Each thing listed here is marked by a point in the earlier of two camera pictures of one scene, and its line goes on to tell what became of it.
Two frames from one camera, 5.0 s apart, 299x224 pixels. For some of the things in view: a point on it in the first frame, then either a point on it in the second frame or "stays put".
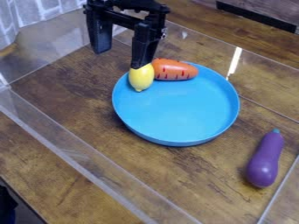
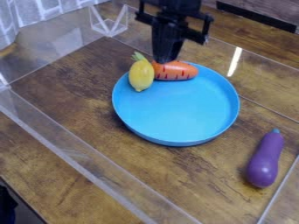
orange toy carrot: (173, 70) stays put
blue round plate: (180, 113) stays put
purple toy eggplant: (264, 168) stays put
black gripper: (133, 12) to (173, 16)
